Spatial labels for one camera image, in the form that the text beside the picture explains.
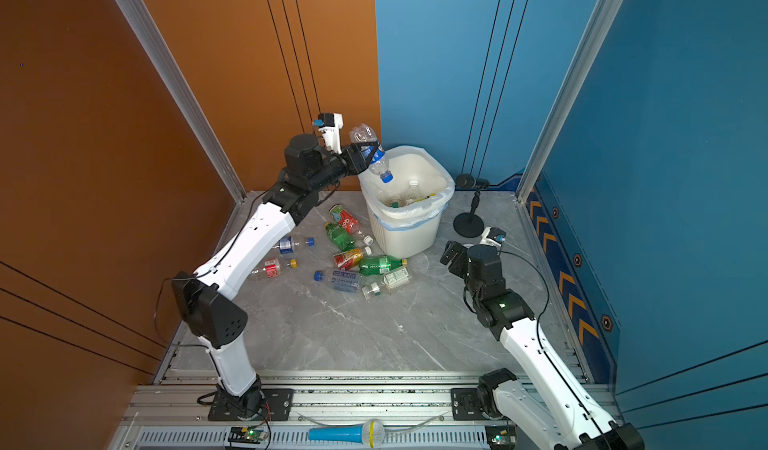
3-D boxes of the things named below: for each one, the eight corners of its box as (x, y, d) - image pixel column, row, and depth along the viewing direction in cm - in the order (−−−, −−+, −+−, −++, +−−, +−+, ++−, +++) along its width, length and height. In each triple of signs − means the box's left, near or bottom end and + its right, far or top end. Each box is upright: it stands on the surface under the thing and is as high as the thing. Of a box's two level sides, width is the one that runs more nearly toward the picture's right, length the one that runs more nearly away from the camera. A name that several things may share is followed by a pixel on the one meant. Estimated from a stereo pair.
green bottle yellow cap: (359, 275, 97) (357, 269, 94) (360, 261, 100) (359, 255, 97) (407, 275, 97) (407, 269, 94) (406, 261, 100) (407, 255, 97)
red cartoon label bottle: (327, 215, 114) (325, 208, 110) (338, 208, 116) (336, 201, 113) (365, 249, 104) (364, 242, 101) (376, 240, 106) (375, 234, 103)
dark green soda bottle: (345, 257, 102) (343, 251, 99) (322, 233, 109) (320, 226, 106) (358, 248, 105) (357, 241, 102) (335, 225, 112) (334, 218, 108)
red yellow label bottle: (338, 273, 97) (337, 267, 94) (334, 262, 100) (332, 255, 97) (374, 259, 100) (373, 253, 97) (368, 249, 103) (367, 242, 100)
